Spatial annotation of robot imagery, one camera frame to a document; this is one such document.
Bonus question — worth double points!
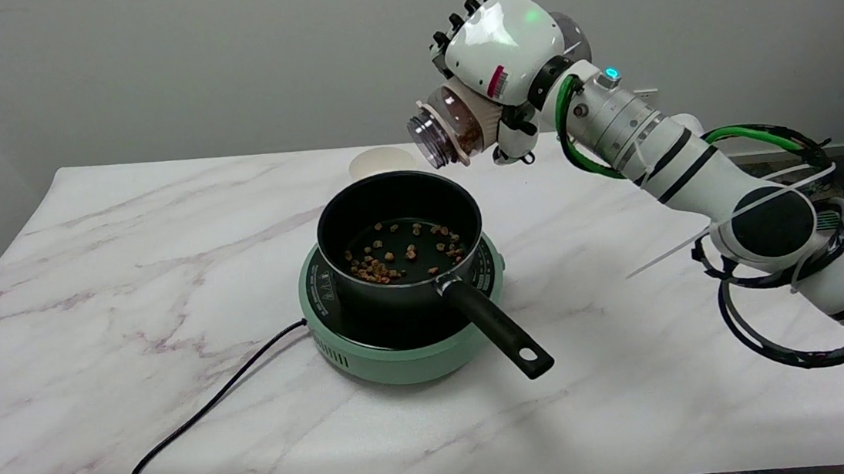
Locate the green robot cable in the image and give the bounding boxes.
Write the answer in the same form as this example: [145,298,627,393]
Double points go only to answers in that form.
[550,52,810,187]

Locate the clear bottle with beige band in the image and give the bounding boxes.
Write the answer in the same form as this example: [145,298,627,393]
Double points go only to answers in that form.
[396,8,602,173]

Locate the green induction cooker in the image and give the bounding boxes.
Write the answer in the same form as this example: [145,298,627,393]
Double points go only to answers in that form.
[294,226,516,394]

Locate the round cream bottle lid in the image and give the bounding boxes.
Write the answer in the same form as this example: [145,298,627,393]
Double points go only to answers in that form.
[347,143,421,183]

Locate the black soup pot with handle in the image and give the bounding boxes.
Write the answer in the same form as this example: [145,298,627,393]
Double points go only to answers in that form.
[311,158,557,400]

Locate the long white cable tie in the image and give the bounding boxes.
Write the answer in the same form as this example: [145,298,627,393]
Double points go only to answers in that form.
[617,162,844,280]

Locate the brown nuts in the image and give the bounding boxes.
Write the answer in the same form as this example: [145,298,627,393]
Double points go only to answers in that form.
[341,216,469,288]

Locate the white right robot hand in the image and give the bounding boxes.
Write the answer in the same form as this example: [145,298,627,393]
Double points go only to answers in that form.
[424,0,577,173]

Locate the black power cord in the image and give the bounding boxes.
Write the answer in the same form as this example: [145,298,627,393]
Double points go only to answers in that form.
[108,318,323,474]

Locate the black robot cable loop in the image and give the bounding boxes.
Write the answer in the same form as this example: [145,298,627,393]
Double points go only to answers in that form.
[679,115,844,380]

